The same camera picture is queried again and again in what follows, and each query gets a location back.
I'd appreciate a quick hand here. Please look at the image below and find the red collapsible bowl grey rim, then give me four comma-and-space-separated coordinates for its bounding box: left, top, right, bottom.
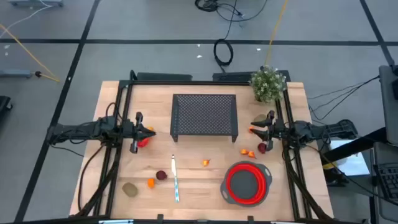
220, 161, 273, 206

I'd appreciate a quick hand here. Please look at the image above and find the brown kiwi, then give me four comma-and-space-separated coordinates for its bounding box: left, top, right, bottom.
121, 182, 139, 198

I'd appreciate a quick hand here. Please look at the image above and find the black cable coil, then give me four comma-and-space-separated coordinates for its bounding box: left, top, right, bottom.
213, 38, 234, 74

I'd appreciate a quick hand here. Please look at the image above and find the black flat box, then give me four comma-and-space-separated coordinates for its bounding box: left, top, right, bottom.
212, 70, 290, 83
136, 72, 193, 82

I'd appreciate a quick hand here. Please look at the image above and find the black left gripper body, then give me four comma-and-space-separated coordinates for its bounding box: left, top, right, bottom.
123, 111, 144, 154

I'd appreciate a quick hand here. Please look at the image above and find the green potted plant black pot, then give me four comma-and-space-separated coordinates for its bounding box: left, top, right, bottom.
249, 65, 287, 103

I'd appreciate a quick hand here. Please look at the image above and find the white panel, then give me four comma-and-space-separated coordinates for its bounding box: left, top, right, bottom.
328, 139, 371, 177

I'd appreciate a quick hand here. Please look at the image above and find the black mesh metal rack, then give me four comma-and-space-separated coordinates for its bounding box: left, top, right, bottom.
169, 93, 239, 143

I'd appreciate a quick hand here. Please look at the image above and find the black cable bundle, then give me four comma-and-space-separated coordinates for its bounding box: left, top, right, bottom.
195, 0, 269, 23

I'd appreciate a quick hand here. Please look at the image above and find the grey floor base plate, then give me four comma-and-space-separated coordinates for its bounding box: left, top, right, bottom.
8, 0, 64, 7
0, 69, 32, 78

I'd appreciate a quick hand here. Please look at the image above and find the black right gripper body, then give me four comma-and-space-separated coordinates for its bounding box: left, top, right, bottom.
266, 110, 292, 152

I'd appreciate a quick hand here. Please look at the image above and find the white cable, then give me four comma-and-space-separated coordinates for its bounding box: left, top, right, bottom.
0, 0, 53, 31

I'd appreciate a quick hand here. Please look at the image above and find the knife with teal white handle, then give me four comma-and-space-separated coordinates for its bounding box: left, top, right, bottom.
170, 154, 180, 203

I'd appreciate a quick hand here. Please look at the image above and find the red orange mango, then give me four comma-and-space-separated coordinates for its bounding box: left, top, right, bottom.
136, 126, 155, 149

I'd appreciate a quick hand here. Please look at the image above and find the grey desk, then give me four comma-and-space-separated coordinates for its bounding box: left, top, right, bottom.
369, 141, 398, 223
378, 64, 398, 144

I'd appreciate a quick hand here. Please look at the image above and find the yellow cable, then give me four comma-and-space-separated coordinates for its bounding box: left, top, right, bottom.
264, 0, 289, 67
0, 24, 60, 83

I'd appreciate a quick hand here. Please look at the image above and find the black keyboard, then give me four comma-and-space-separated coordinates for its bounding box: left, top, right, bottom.
374, 162, 398, 202

